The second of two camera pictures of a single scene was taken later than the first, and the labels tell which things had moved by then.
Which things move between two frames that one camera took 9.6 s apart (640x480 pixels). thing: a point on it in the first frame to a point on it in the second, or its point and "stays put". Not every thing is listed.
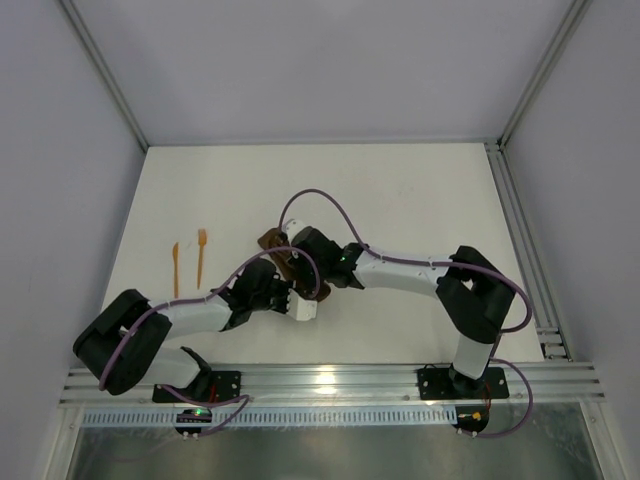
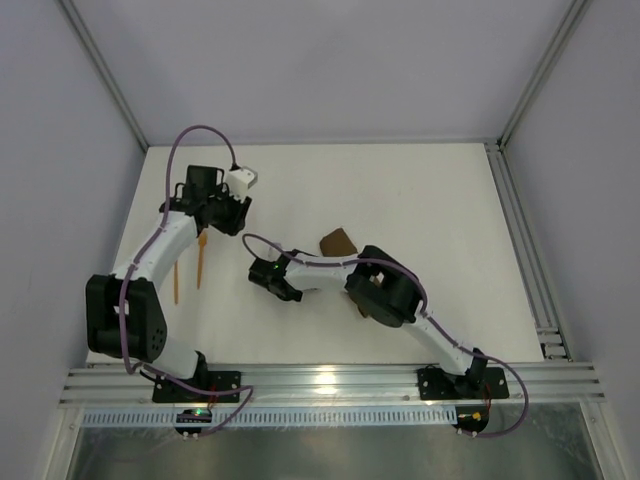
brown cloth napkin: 277,244 to 337,243
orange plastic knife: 175,258 stays put
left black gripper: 280,301 to 233,215
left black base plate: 204,387 stays put
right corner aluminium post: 575,14 stays put
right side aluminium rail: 526,258 stays put
